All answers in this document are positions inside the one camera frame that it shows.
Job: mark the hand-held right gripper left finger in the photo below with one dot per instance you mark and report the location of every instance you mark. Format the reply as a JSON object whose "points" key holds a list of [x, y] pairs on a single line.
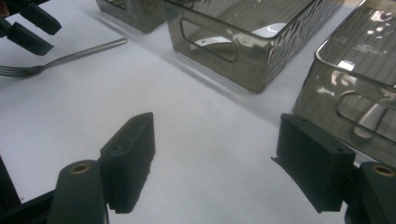
{"points": [[130, 161]]}

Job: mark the smoky clear plastic bin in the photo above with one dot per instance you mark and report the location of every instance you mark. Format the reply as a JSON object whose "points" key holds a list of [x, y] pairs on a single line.
{"points": [[351, 81], [249, 62], [137, 15]]}

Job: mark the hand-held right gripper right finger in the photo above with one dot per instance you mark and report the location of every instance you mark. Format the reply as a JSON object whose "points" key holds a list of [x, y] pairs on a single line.
{"points": [[314, 165]]}

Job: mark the white ceramic spoon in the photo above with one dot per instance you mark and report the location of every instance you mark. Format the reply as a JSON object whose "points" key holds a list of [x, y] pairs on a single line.
{"points": [[269, 31]]}

